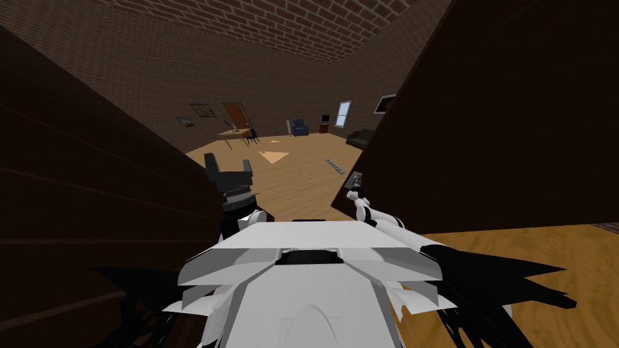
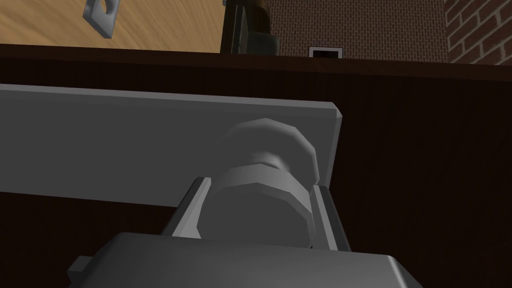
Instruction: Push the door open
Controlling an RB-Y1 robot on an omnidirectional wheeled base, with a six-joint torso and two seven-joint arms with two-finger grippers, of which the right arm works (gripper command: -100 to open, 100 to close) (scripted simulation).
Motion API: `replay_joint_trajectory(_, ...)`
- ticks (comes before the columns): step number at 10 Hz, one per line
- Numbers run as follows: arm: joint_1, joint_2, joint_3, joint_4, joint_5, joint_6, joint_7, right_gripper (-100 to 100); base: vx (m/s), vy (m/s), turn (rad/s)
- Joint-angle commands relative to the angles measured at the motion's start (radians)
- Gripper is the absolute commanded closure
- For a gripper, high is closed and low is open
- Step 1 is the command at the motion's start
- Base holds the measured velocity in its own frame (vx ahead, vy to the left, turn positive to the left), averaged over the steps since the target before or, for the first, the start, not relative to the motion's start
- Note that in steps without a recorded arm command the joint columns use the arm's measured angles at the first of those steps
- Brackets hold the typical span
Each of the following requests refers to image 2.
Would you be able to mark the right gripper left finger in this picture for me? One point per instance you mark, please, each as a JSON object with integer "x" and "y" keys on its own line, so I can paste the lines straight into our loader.
{"x": 191, "y": 218}

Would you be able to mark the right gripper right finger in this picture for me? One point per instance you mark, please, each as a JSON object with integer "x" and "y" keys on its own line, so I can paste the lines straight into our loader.
{"x": 327, "y": 224}

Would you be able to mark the grey round knob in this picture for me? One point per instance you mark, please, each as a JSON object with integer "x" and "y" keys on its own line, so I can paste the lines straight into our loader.
{"x": 262, "y": 188}

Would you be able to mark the grey drawer front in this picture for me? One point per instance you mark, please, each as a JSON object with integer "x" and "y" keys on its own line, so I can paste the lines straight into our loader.
{"x": 120, "y": 148}

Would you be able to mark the dark wooden cabinet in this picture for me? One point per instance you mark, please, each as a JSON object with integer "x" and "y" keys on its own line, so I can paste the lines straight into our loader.
{"x": 420, "y": 168}

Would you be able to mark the dark coffee machine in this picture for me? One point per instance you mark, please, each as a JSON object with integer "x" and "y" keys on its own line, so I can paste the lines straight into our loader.
{"x": 248, "y": 30}

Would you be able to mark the white wall socket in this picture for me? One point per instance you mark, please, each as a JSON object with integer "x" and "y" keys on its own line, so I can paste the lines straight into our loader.
{"x": 325, "y": 52}

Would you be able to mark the grey square wall plate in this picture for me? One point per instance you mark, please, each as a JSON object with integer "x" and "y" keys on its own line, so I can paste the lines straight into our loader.
{"x": 100, "y": 15}

